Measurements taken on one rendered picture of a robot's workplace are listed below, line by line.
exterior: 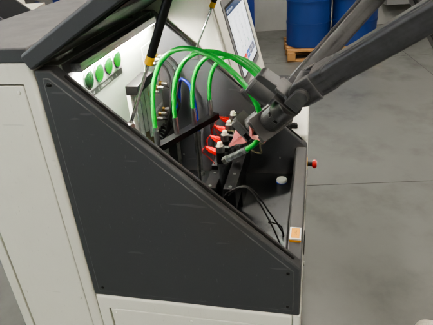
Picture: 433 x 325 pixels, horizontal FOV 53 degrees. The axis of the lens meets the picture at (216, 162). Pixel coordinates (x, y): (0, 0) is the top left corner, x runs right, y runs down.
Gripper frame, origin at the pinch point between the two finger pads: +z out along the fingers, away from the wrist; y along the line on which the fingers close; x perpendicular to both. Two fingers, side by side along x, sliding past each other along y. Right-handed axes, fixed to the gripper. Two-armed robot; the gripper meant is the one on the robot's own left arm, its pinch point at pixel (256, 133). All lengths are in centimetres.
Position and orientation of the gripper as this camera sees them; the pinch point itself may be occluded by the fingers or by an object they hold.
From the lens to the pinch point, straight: 116.0
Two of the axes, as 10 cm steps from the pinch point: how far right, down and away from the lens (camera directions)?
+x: 5.9, 8.0, -0.4
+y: -7.4, 5.3, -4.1
